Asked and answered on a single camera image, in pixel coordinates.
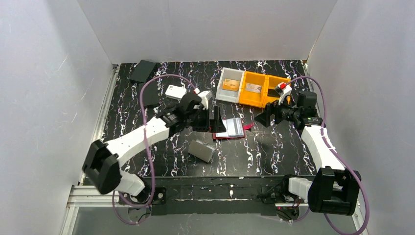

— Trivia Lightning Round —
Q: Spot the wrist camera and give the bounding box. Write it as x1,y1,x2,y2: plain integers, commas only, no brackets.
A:
194,91,213,110
275,82,292,105

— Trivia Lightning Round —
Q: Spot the black box far corner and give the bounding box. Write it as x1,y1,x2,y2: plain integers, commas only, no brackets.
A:
129,60,160,83

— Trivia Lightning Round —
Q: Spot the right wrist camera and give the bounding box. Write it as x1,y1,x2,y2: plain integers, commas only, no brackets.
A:
275,82,292,105

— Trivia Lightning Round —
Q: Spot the white plastic bin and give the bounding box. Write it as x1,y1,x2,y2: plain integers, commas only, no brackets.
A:
215,68,245,103

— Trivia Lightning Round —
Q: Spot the red leather card holder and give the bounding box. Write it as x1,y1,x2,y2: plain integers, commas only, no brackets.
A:
212,117,254,140

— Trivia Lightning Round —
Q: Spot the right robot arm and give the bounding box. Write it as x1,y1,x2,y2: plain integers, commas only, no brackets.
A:
275,92,361,215

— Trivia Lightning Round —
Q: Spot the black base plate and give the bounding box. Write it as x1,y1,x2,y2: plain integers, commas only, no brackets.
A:
118,176,312,216

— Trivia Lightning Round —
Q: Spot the silver metal card case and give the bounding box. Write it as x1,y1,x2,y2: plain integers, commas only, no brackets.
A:
188,140,216,163

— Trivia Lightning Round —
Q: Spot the yellow plastic bin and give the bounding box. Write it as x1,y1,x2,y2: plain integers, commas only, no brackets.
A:
238,71,269,107
263,75,290,105

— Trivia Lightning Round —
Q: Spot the yellow right plastic bin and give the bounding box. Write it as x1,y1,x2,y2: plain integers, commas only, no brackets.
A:
263,75,290,105

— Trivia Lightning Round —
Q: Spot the silver VIP credit card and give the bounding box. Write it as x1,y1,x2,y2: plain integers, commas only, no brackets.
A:
245,83,262,94

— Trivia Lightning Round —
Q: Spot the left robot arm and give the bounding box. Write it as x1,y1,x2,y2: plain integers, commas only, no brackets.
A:
82,91,251,196

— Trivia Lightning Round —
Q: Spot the white square device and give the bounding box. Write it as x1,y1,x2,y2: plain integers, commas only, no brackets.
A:
165,85,187,100

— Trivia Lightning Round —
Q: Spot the yellow middle plastic bin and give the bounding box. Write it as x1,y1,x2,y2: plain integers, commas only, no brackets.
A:
238,71,269,107

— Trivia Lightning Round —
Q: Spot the black box near device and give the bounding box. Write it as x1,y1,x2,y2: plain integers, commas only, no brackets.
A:
142,81,160,108

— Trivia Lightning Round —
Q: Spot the aluminium frame rail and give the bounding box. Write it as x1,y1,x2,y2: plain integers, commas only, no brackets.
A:
61,182,363,235

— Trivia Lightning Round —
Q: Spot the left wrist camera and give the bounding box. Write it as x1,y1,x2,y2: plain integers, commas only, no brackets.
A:
194,91,213,110

